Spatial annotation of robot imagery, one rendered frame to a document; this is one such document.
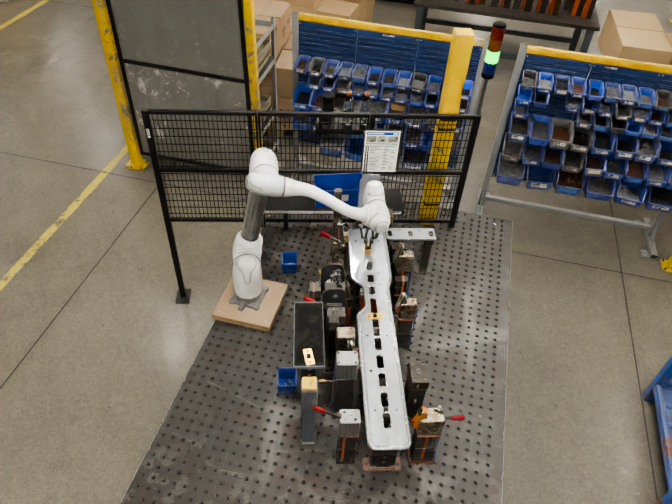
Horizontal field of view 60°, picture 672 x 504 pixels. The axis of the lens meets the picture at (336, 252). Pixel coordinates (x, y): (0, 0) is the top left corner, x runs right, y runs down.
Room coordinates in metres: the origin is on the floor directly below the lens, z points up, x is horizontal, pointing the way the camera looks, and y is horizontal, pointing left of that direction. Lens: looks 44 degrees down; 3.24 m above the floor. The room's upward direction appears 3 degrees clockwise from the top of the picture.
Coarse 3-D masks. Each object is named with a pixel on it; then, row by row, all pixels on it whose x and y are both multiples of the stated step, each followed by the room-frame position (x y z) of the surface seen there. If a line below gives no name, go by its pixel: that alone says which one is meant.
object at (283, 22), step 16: (256, 0) 5.77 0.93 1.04; (272, 0) 5.79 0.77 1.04; (256, 16) 5.38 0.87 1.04; (272, 16) 5.40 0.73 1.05; (288, 16) 5.66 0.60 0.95; (256, 32) 5.03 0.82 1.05; (288, 32) 5.66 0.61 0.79; (288, 48) 5.40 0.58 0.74; (288, 64) 5.07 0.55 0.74; (288, 80) 4.97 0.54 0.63; (272, 96) 5.02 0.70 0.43; (288, 96) 4.97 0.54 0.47; (272, 128) 4.99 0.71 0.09; (288, 128) 4.97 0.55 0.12
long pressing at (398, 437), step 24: (360, 240) 2.43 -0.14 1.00; (384, 240) 2.45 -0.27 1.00; (360, 264) 2.24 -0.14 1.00; (384, 264) 2.25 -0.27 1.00; (384, 288) 2.07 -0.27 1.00; (360, 312) 1.90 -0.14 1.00; (384, 312) 1.91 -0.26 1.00; (360, 336) 1.74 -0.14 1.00; (384, 336) 1.76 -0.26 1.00; (360, 360) 1.60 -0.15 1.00; (384, 360) 1.61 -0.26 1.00; (384, 432) 1.24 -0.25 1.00; (408, 432) 1.25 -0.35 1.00
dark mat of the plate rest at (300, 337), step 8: (296, 304) 1.79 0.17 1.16; (304, 304) 1.79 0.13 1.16; (312, 304) 1.79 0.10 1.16; (320, 304) 1.80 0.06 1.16; (296, 312) 1.74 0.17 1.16; (304, 312) 1.74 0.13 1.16; (312, 312) 1.74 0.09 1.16; (320, 312) 1.75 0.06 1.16; (296, 320) 1.69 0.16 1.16; (304, 320) 1.69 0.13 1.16; (312, 320) 1.70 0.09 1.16; (320, 320) 1.70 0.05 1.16; (296, 328) 1.64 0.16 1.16; (304, 328) 1.65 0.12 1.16; (312, 328) 1.65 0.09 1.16; (320, 328) 1.65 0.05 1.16; (296, 336) 1.60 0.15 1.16; (304, 336) 1.60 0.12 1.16; (312, 336) 1.61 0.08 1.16; (320, 336) 1.61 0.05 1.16; (296, 344) 1.56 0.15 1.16; (304, 344) 1.56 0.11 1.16; (312, 344) 1.56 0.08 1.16; (320, 344) 1.56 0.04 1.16; (296, 352) 1.51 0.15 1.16; (312, 352) 1.52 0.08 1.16; (320, 352) 1.52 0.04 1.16; (296, 360) 1.47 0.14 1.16; (304, 360) 1.47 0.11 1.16; (320, 360) 1.48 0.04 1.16
